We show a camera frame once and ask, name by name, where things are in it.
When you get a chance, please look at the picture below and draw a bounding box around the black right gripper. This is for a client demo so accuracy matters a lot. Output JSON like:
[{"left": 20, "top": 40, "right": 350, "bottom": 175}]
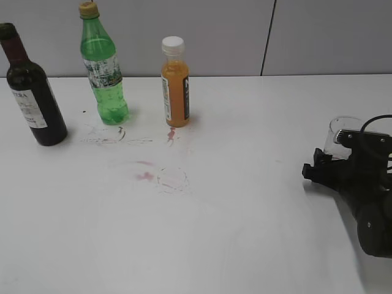
[{"left": 302, "top": 129, "right": 391, "bottom": 257}]

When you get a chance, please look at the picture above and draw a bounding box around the transparent plastic cup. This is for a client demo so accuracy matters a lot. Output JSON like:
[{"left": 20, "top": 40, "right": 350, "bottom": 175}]
[{"left": 324, "top": 116, "right": 364, "bottom": 160}]

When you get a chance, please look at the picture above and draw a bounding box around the dark red wine bottle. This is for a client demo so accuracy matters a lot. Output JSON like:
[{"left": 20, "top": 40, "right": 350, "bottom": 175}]
[{"left": 1, "top": 23, "right": 68, "bottom": 146}]

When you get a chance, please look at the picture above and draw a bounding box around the orange juice bottle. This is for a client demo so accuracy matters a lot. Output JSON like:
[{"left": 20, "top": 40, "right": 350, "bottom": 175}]
[{"left": 161, "top": 36, "right": 190, "bottom": 127}]

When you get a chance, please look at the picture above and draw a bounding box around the green plastic soda bottle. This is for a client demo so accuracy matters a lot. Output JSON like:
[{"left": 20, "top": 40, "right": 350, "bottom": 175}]
[{"left": 78, "top": 1, "right": 129, "bottom": 125}]

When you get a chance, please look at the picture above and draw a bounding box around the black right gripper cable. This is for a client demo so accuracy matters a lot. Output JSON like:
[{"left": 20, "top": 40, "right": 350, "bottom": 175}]
[{"left": 360, "top": 114, "right": 392, "bottom": 133}]

